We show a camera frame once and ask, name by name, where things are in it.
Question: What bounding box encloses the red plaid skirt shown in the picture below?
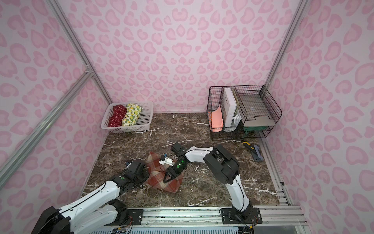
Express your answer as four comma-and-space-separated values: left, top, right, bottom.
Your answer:
146, 152, 184, 193

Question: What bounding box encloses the white plastic basket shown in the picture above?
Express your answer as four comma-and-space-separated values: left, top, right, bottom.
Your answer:
101, 101, 153, 133

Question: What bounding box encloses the lemon print skirt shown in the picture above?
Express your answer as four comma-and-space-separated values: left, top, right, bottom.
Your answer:
122, 103, 143, 127

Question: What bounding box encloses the red polka dot skirt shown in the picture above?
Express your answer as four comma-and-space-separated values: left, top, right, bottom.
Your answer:
108, 104, 127, 127

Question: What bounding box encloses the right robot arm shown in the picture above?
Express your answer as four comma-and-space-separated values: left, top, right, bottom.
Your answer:
163, 143, 253, 218

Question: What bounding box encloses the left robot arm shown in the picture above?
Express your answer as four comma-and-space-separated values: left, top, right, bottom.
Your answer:
32, 160, 150, 234

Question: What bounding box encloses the pink folder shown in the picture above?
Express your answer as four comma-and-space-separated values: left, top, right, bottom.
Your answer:
210, 105, 224, 133

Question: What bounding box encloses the yellow black utility knife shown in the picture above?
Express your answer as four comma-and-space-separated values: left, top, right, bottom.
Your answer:
241, 139, 265, 162

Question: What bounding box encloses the white book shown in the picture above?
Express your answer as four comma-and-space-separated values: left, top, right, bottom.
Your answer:
223, 87, 237, 131

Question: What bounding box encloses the grey paper tray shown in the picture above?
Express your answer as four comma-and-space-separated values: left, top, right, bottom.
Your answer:
238, 94, 279, 128

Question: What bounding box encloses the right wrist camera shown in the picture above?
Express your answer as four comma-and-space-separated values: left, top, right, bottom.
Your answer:
159, 155, 174, 166

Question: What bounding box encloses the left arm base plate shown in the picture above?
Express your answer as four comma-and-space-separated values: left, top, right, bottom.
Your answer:
101, 200, 144, 226

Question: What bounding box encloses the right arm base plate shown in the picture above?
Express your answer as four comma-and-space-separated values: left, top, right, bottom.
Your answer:
219, 207, 263, 226

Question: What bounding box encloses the black wire desk organizer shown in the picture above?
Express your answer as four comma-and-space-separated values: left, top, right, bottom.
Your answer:
206, 85, 282, 140

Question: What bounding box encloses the aluminium frame rail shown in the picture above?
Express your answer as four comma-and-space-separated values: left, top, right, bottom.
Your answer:
132, 206, 308, 230

